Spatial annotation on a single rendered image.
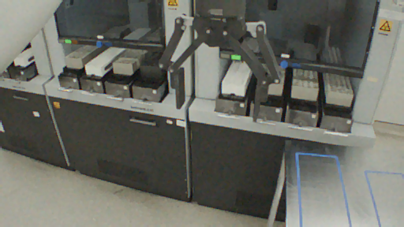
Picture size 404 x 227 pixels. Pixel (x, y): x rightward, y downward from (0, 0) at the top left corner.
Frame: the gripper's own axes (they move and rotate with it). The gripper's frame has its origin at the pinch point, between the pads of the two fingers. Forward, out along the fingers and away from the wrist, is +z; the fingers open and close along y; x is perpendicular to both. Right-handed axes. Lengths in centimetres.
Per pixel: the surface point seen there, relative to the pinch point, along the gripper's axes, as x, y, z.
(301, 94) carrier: 74, 19, 36
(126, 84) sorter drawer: 67, -60, 39
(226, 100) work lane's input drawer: 66, -12, 40
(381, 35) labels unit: 75, 47, 5
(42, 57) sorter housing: 75, -121, 35
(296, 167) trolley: 30, 19, 38
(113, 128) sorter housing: 66, -72, 68
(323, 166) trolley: 33, 28, 38
